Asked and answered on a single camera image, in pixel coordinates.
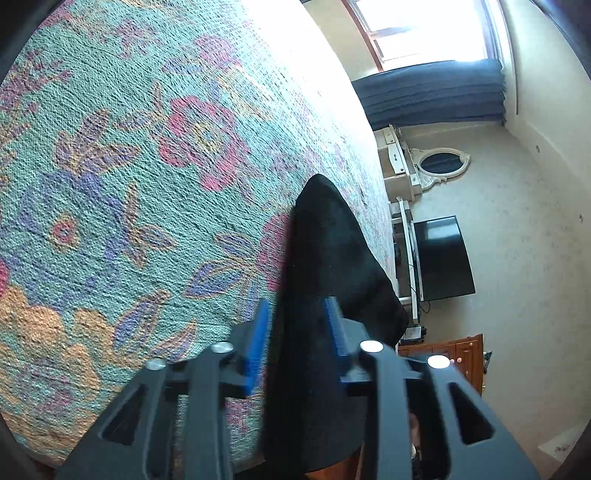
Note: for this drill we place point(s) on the black television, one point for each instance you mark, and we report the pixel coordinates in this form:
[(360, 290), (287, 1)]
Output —
[(443, 258)]

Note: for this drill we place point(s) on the black pants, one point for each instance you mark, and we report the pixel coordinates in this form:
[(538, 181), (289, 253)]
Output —
[(323, 254)]

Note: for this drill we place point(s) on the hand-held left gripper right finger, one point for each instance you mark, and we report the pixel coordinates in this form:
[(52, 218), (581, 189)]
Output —
[(337, 332)]

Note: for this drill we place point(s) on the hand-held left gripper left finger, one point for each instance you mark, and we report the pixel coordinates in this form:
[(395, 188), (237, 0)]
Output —
[(258, 350)]

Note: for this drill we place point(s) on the black set-top box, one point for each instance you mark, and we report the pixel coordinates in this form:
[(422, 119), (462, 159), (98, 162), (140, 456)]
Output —
[(413, 333)]

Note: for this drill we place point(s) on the dark blue curtain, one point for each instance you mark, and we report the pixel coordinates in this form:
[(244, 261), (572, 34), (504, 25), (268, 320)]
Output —
[(429, 92)]

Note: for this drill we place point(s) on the bright window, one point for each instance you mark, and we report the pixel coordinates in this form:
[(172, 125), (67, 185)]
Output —
[(425, 32)]

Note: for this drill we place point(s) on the white television stand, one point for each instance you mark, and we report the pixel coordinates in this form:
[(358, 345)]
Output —
[(408, 258)]

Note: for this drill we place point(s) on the wooden cabinet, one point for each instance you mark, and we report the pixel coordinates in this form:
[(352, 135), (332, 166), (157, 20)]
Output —
[(452, 364)]

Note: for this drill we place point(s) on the cream dressing table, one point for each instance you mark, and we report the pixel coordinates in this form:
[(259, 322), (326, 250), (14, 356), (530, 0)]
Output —
[(397, 157)]

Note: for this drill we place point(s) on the oval mirror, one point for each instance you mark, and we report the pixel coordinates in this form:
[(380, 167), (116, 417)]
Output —
[(438, 164)]

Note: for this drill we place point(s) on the floral bed blanket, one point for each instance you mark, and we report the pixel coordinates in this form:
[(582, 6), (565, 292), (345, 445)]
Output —
[(115, 184)]

